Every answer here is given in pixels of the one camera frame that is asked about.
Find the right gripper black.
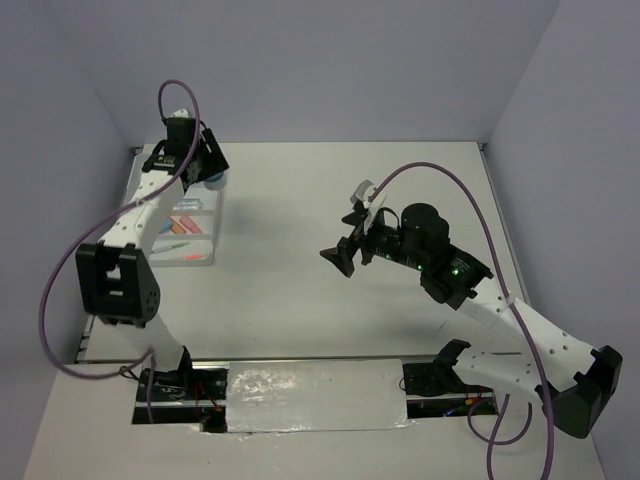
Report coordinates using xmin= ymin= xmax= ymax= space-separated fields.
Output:
xmin=319 ymin=206 xmax=426 ymax=276

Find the blue paint jar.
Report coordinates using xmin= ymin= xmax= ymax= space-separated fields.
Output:
xmin=203 ymin=172 xmax=228 ymax=191

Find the clear spray bottle blue cap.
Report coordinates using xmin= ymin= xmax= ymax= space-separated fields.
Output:
xmin=173 ymin=198 xmax=203 ymax=211

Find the pink plastic case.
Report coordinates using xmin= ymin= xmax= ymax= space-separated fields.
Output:
xmin=179 ymin=215 xmax=202 ymax=235

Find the green highlighter pen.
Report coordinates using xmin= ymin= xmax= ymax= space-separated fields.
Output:
xmin=151 ymin=241 xmax=191 ymax=254

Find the orange plastic case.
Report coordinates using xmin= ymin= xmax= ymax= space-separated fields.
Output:
xmin=168 ymin=217 xmax=187 ymax=235

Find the blue plastic case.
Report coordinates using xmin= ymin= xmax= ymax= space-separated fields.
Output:
xmin=160 ymin=221 xmax=172 ymax=234

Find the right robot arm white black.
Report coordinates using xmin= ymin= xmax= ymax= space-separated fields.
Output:
xmin=320 ymin=202 xmax=622 ymax=439

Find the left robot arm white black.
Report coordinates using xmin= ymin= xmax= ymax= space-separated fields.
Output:
xmin=75 ymin=115 xmax=229 ymax=399

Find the white compartment tray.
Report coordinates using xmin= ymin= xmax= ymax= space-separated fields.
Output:
xmin=103 ymin=154 xmax=226 ymax=268

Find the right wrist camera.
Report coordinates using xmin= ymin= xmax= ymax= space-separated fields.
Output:
xmin=350 ymin=180 xmax=387 ymax=234

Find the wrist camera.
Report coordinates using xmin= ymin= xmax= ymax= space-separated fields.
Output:
xmin=165 ymin=108 xmax=191 ymax=120
xmin=350 ymin=180 xmax=387 ymax=234

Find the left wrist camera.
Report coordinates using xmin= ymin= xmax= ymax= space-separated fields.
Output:
xmin=165 ymin=108 xmax=191 ymax=120

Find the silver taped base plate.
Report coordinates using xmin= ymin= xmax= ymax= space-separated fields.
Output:
xmin=226 ymin=359 xmax=410 ymax=433

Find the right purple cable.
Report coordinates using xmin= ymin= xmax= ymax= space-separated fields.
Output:
xmin=372 ymin=162 xmax=556 ymax=480

